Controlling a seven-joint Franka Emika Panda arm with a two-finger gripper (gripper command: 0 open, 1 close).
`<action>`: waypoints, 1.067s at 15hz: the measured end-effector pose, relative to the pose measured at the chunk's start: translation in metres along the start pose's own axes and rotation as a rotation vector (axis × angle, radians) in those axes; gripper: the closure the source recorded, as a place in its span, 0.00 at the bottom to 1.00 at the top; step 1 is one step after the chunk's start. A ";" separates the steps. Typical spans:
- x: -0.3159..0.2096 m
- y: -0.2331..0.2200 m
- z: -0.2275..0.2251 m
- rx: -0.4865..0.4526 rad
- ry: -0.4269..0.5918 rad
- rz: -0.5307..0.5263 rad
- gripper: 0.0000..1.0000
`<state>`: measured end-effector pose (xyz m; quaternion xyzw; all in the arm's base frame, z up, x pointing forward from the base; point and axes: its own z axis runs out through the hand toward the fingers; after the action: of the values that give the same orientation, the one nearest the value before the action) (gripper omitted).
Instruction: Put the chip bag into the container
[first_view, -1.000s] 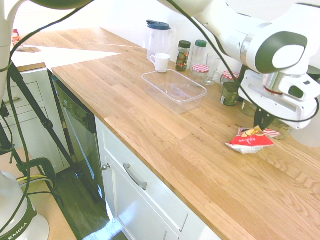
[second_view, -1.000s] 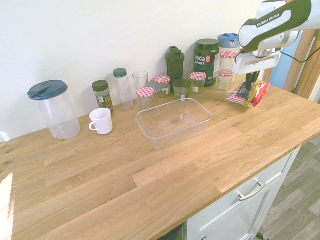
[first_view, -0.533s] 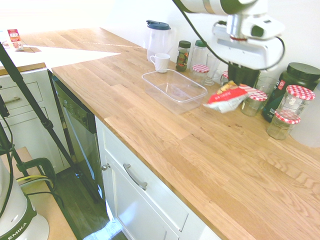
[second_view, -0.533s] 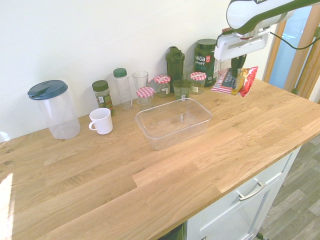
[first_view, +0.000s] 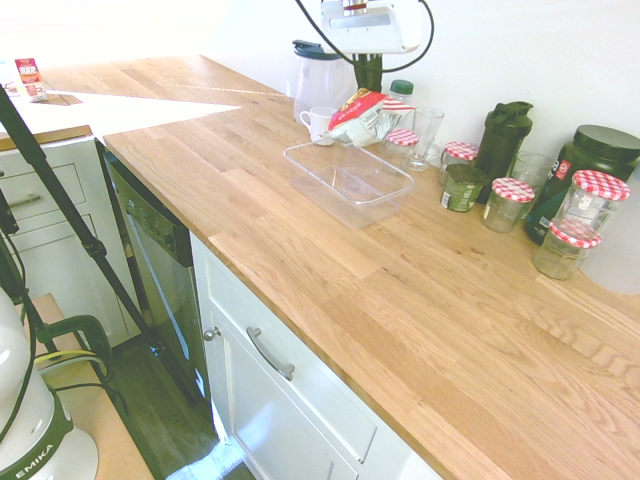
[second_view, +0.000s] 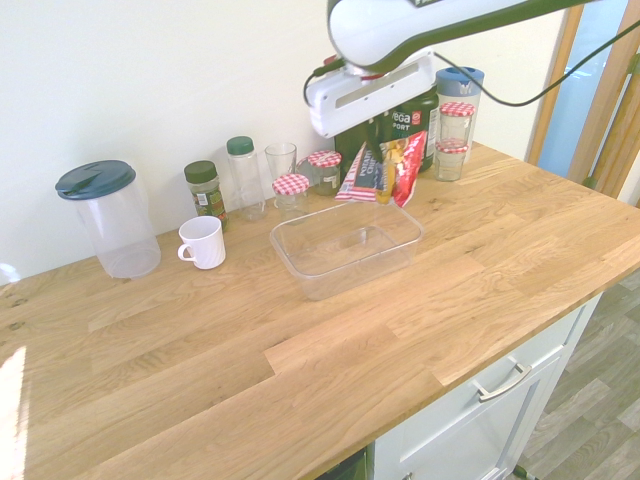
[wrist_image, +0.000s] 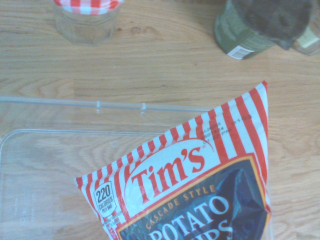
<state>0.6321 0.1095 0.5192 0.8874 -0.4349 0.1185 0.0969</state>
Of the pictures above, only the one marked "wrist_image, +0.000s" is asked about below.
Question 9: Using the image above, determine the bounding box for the clear plastic container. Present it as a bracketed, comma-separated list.
[0, 95, 276, 240]

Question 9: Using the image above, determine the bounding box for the small glass jar pale label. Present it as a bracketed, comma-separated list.
[292, 19, 320, 57]

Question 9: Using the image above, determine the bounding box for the red striped potato chip bag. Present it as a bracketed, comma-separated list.
[74, 80, 273, 240]

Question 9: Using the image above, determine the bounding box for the green tin can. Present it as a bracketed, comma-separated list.
[212, 0, 314, 61]

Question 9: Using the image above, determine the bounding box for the glass jar with checkered lid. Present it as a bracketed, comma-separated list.
[51, 0, 125, 47]

